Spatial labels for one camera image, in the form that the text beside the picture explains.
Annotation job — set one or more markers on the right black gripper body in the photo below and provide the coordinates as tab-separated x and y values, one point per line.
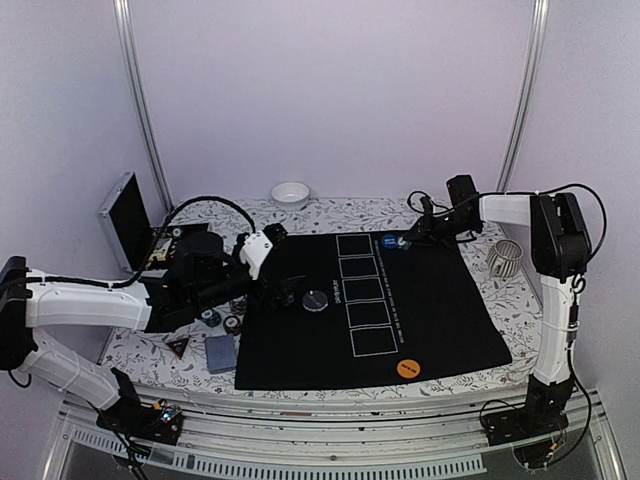
442	230

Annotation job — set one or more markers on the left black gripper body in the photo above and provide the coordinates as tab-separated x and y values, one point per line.
211	295

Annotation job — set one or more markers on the green poker chip stack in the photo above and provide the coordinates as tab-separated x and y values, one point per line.
211	318

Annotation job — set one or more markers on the blue small blind button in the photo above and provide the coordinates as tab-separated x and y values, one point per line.
389	241

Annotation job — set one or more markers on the clear dealer button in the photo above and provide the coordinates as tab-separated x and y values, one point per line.
315	301

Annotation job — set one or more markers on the orange big blind button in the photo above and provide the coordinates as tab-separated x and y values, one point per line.
408	368

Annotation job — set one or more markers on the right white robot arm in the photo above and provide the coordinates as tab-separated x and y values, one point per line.
560	250

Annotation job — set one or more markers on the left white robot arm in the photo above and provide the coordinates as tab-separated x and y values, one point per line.
32	300

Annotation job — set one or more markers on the white ribbed cup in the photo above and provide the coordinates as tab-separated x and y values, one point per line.
504	259

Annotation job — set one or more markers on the red poker chip stack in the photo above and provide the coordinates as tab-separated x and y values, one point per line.
232	325

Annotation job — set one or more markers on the silver poker chip case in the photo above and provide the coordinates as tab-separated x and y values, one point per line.
128	230

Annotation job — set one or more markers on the black triangular marker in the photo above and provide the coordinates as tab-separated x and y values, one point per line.
178	346

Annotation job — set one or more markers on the blue card deck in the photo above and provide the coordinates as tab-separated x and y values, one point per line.
221	354

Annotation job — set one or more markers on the white ceramic bowl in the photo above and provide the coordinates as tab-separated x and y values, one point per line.
290	196

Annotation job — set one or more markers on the black poker mat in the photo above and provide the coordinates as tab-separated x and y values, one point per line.
421	303

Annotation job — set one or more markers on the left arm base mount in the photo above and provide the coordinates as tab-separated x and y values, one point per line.
160	425

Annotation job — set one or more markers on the right aluminium frame post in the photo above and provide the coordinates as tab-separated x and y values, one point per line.
533	55

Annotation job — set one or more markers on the aluminium frame post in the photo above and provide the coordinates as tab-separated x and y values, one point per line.
533	55
125	31

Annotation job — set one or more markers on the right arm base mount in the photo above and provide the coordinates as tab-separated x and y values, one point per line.
504	423

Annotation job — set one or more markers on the left aluminium frame post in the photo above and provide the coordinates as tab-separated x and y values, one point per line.
125	31

